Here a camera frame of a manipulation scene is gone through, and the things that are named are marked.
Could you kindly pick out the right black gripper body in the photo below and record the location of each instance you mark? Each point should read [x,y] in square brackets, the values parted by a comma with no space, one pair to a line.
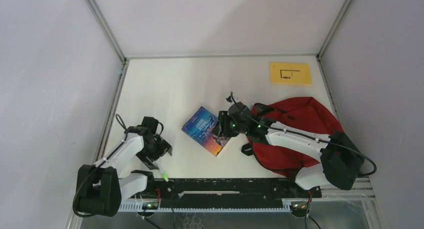
[235,129]

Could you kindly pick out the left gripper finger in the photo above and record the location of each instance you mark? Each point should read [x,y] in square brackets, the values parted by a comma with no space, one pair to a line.
[150,164]
[162,147]

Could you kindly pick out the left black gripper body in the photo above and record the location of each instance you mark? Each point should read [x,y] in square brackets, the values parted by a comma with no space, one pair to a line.
[151,150]

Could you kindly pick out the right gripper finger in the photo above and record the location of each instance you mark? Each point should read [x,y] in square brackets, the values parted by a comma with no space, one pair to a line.
[223,118]
[221,130]

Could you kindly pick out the green highlighter pen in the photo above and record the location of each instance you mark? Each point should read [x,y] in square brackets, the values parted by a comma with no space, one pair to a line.
[164,175]

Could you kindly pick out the Jane Eyre book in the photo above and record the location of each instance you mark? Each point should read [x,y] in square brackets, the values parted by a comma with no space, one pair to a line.
[200,128]

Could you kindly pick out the red student backpack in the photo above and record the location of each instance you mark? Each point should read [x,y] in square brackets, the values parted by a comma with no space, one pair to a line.
[303,113]

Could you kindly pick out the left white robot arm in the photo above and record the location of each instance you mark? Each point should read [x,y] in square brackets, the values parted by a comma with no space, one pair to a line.
[125,173]

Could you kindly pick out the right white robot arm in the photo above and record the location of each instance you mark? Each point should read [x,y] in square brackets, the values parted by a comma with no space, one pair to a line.
[298,138]

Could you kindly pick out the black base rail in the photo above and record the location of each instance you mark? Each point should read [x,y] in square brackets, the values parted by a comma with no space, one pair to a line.
[228,193]

